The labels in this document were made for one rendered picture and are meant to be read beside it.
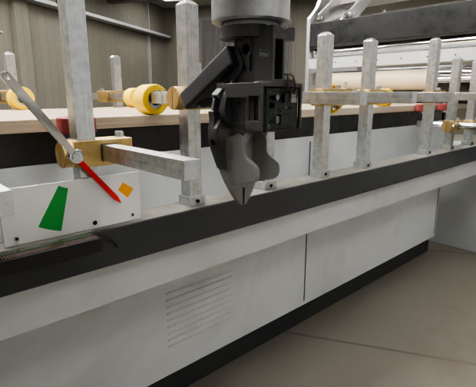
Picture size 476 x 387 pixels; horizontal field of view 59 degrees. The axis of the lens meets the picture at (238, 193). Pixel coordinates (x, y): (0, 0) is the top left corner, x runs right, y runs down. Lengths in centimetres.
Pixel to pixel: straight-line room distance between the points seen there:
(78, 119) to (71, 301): 36
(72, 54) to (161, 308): 77
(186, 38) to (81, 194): 39
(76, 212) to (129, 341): 55
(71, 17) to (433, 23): 236
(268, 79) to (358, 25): 267
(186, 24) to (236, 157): 50
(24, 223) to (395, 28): 258
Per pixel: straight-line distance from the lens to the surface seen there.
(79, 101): 82
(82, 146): 82
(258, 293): 157
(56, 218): 82
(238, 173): 51
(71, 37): 83
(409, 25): 295
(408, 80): 291
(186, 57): 95
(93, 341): 123
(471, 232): 298
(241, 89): 47
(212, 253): 108
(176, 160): 62
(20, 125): 101
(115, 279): 94
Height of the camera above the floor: 95
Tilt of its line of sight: 13 degrees down
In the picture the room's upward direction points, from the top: straight up
